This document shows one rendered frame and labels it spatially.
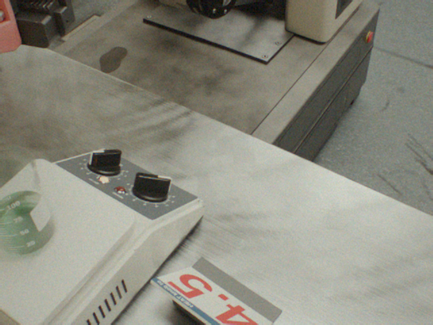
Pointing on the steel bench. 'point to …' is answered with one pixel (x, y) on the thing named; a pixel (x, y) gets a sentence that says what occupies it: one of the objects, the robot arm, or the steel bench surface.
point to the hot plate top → (63, 249)
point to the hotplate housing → (127, 266)
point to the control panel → (176, 194)
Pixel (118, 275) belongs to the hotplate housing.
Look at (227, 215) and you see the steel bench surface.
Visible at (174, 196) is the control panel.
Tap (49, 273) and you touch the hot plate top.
